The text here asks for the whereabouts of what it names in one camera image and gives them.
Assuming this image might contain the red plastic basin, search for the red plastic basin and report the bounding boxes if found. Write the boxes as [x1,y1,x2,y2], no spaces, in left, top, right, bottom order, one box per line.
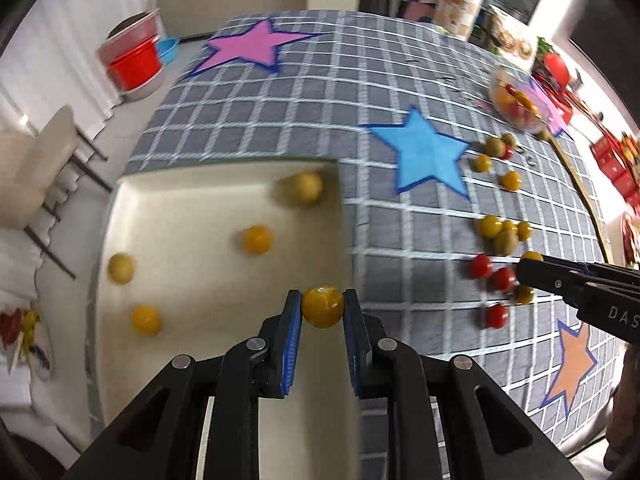
[107,39,163,92]

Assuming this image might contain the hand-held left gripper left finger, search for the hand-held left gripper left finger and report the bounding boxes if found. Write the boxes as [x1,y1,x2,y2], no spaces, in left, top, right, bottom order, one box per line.
[60,289,303,480]

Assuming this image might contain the red gift boxes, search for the red gift boxes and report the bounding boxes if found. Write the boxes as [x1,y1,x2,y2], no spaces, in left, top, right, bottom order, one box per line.
[589,130,640,216]

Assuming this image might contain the cream plastic tray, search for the cream plastic tray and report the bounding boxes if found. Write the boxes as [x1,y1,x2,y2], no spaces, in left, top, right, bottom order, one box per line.
[92,156,362,480]

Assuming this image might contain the beige chair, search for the beige chair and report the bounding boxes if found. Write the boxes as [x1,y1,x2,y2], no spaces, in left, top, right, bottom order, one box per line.
[0,105,113,281]

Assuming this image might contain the metal basin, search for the metal basin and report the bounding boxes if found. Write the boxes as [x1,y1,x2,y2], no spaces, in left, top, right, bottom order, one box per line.
[118,67,168,104]

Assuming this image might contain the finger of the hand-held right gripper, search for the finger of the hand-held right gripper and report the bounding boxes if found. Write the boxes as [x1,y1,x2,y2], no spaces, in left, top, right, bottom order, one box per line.
[516,259,597,307]
[542,255,640,284]

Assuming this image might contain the grey checked star tablecloth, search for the grey checked star tablecloth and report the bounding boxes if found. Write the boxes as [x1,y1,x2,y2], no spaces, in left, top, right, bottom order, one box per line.
[125,9,623,480]

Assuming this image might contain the food printed package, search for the food printed package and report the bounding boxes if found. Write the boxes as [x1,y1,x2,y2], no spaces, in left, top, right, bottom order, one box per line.
[482,5,541,73]

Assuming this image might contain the blue plastic basin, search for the blue plastic basin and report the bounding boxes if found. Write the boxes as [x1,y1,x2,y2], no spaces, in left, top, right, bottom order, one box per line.
[155,37,182,67]

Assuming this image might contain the red and yellow printed paper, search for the red and yellow printed paper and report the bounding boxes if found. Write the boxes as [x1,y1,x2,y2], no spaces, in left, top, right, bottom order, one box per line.
[0,305,56,383]

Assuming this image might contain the clear plastic tomato box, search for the clear plastic tomato box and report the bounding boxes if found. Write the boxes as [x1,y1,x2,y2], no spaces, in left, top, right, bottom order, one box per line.
[488,64,547,132]

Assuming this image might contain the pile of mixed cherry tomatoes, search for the pile of mixed cherry tomatoes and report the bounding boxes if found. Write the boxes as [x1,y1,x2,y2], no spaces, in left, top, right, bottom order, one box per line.
[492,82,542,128]

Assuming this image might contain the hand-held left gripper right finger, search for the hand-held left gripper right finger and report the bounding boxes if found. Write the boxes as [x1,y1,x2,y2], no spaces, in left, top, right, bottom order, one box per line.
[342,288,586,480]

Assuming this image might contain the red round ornament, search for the red round ornament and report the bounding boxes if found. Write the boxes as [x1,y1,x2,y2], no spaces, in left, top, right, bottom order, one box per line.
[543,53,571,87]

